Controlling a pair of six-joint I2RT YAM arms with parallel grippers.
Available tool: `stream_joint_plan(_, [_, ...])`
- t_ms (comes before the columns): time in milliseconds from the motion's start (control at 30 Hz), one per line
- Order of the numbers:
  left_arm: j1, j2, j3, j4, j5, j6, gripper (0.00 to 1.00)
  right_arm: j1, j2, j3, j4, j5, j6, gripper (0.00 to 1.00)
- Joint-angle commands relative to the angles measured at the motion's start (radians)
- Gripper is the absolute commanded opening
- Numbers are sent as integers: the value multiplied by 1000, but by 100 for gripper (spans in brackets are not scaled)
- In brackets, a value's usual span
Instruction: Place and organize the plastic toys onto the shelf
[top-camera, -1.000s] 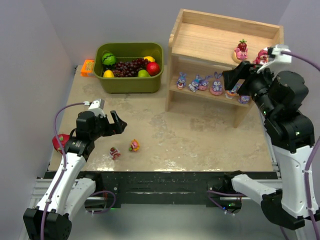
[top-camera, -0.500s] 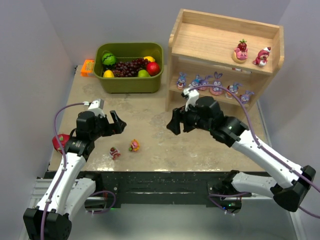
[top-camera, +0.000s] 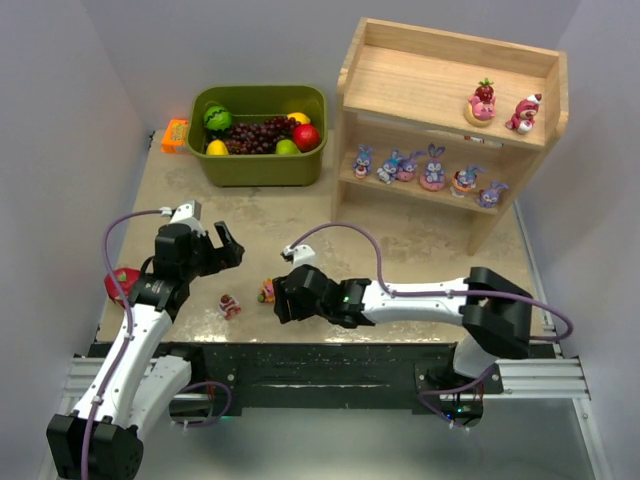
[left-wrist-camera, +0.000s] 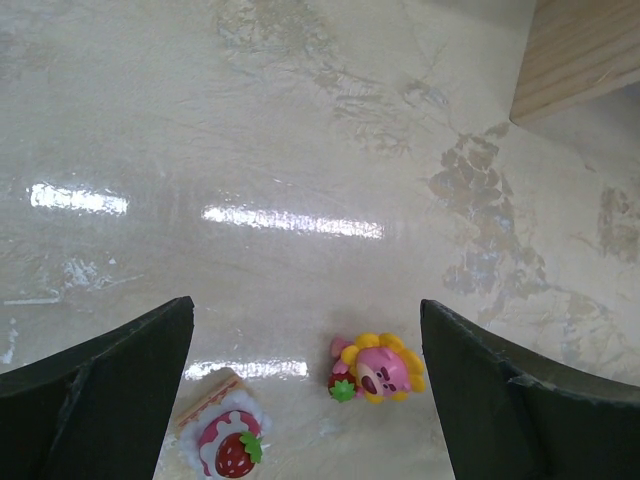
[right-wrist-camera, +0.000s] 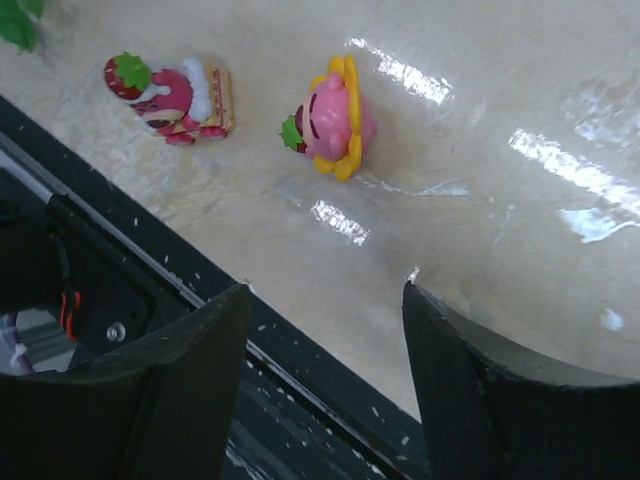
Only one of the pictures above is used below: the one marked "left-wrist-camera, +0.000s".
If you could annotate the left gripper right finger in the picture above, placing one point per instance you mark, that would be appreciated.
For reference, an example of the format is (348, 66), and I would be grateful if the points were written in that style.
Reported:
(510, 413)

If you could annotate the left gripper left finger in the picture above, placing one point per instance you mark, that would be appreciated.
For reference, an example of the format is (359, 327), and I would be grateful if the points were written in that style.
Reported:
(100, 409)

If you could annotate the red strawberry bear figure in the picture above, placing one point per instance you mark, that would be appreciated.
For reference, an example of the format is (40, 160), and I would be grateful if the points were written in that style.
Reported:
(221, 433)

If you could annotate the pink bear yellow flower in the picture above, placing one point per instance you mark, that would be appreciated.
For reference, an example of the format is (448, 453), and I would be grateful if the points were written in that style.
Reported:
(375, 367)

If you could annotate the wooden two-tier shelf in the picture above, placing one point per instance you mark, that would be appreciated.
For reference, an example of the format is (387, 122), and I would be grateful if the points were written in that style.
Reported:
(576, 51)

